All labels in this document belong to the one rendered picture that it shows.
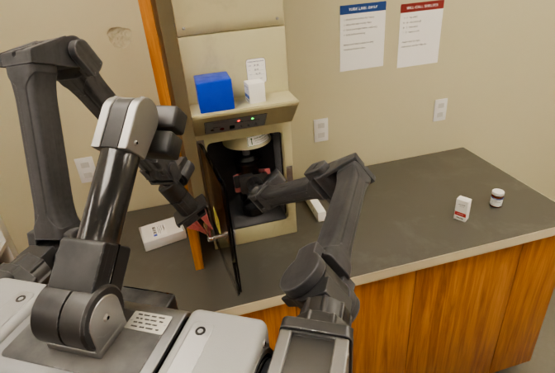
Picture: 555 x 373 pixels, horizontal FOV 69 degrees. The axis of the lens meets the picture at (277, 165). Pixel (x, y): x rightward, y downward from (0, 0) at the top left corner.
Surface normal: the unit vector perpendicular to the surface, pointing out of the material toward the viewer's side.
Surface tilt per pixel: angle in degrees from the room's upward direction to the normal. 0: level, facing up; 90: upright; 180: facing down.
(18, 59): 71
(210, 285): 0
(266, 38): 90
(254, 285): 0
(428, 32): 90
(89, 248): 44
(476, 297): 90
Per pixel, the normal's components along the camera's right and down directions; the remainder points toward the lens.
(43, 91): 0.94, 0.10
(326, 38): 0.26, 0.43
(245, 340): -0.07, -0.88
